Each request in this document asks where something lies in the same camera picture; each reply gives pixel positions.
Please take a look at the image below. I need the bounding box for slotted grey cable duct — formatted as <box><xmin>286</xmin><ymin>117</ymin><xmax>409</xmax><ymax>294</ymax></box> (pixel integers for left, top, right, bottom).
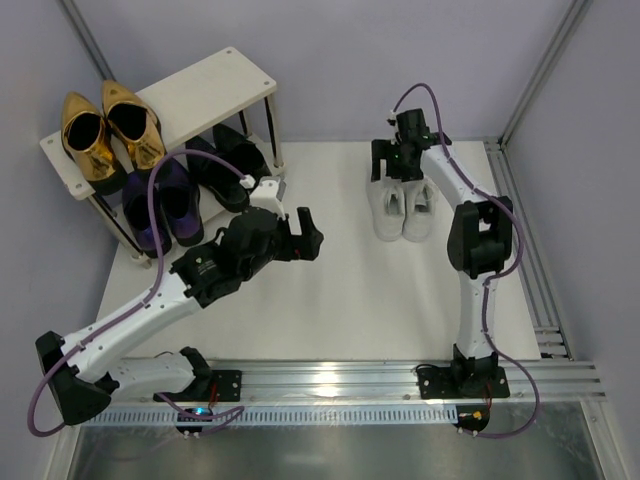
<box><xmin>85</xmin><ymin>403</ymin><xmax>458</xmax><ymax>427</ymax></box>

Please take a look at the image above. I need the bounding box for white sneaker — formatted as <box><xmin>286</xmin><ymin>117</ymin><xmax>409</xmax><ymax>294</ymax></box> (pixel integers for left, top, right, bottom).
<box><xmin>403</xmin><ymin>178</ymin><xmax>439</xmax><ymax>243</ymax></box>
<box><xmin>366</xmin><ymin>178</ymin><xmax>406</xmax><ymax>242</ymax></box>

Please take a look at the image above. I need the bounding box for black mounting plate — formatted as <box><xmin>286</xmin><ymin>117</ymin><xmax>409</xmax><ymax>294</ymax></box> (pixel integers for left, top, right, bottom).
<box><xmin>415</xmin><ymin>363</ymin><xmax>511</xmax><ymax>400</ymax></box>
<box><xmin>164</xmin><ymin>369</ymin><xmax>243</xmax><ymax>403</ymax></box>

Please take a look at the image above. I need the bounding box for left black controller board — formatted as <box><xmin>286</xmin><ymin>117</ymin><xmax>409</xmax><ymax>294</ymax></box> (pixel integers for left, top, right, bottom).
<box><xmin>176</xmin><ymin>407</ymin><xmax>213</xmax><ymax>439</ymax></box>

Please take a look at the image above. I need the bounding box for right aluminium floor rail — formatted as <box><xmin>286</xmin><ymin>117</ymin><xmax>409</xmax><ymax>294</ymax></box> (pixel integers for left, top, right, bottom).
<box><xmin>483</xmin><ymin>137</ymin><xmax>574</xmax><ymax>361</ymax></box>

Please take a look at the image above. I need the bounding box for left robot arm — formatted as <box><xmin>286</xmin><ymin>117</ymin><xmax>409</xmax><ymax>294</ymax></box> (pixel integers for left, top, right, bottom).
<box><xmin>36</xmin><ymin>207</ymin><xmax>324</xmax><ymax>426</ymax></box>

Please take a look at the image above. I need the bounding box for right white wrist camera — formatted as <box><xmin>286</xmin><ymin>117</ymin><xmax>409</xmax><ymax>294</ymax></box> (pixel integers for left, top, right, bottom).
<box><xmin>387</xmin><ymin>110</ymin><xmax>397</xmax><ymax>126</ymax></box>

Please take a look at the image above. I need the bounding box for purple loafer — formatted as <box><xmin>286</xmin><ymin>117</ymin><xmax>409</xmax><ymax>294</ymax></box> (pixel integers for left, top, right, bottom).
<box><xmin>122</xmin><ymin>172</ymin><xmax>172</xmax><ymax>258</ymax></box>
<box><xmin>157</xmin><ymin>159</ymin><xmax>204</xmax><ymax>247</ymax></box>

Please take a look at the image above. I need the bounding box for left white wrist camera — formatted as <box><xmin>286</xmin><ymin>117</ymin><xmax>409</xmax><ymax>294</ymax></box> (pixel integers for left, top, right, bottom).
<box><xmin>240</xmin><ymin>175</ymin><xmax>286</xmax><ymax>220</ymax></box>

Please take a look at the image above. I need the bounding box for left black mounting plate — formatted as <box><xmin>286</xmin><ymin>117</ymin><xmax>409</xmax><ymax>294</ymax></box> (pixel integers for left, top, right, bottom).
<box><xmin>164</xmin><ymin>369</ymin><xmax>243</xmax><ymax>403</ymax></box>

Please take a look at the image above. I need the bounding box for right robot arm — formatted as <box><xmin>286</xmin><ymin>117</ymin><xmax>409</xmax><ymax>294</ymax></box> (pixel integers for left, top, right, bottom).
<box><xmin>371</xmin><ymin>109</ymin><xmax>513</xmax><ymax>399</ymax></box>

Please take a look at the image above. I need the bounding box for right aluminium frame post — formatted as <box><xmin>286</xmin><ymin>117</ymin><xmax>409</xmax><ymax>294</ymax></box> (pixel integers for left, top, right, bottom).
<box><xmin>499</xmin><ymin>0</ymin><xmax>593</xmax><ymax>148</ymax></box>

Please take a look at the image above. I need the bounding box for right black controller board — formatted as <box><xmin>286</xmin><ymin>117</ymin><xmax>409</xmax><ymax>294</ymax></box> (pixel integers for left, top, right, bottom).
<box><xmin>454</xmin><ymin>409</ymin><xmax>490</xmax><ymax>437</ymax></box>

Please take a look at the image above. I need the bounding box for black controller board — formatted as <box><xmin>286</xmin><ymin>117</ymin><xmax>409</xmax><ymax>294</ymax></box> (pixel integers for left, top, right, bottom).
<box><xmin>176</xmin><ymin>407</ymin><xmax>213</xmax><ymax>439</ymax></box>
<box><xmin>454</xmin><ymin>409</ymin><xmax>490</xmax><ymax>437</ymax></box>

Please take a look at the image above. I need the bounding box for left aluminium frame post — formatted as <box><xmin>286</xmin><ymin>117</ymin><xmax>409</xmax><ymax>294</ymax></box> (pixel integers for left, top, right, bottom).
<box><xmin>57</xmin><ymin>0</ymin><xmax>117</xmax><ymax>81</ymax></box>

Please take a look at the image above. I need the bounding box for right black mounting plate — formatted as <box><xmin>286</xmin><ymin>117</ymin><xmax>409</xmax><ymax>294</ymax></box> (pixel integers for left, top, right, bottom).
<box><xmin>415</xmin><ymin>363</ymin><xmax>511</xmax><ymax>400</ymax></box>

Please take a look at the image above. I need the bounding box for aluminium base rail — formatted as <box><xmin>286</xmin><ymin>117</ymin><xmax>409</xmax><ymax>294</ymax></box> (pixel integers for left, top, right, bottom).
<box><xmin>208</xmin><ymin>359</ymin><xmax>605</xmax><ymax>402</ymax></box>

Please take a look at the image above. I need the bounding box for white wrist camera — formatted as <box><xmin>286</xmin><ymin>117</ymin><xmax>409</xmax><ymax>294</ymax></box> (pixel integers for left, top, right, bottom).
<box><xmin>240</xmin><ymin>175</ymin><xmax>286</xmax><ymax>220</ymax></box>
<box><xmin>387</xmin><ymin>110</ymin><xmax>397</xmax><ymax>126</ymax></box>

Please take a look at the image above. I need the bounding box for gold loafer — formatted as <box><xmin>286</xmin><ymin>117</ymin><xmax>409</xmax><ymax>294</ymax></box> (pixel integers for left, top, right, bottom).
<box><xmin>101</xmin><ymin>80</ymin><xmax>167</xmax><ymax>176</ymax></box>
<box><xmin>61</xmin><ymin>91</ymin><xmax>127</xmax><ymax>196</ymax></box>

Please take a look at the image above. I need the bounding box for aluminium frame post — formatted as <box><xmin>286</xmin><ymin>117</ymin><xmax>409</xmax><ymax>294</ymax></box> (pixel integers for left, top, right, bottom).
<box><xmin>499</xmin><ymin>0</ymin><xmax>593</xmax><ymax>148</ymax></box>
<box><xmin>57</xmin><ymin>0</ymin><xmax>117</xmax><ymax>81</ymax></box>

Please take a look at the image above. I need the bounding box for black loafer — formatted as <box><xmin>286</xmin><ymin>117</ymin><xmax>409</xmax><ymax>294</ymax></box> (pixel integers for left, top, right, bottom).
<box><xmin>186</xmin><ymin>154</ymin><xmax>249</xmax><ymax>213</ymax></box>
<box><xmin>212</xmin><ymin>124</ymin><xmax>272</xmax><ymax>183</ymax></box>

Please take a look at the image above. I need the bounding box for white two-tier shoe shelf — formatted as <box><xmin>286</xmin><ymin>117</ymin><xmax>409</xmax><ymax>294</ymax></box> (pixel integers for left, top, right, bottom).
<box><xmin>40</xmin><ymin>47</ymin><xmax>285</xmax><ymax>266</ymax></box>

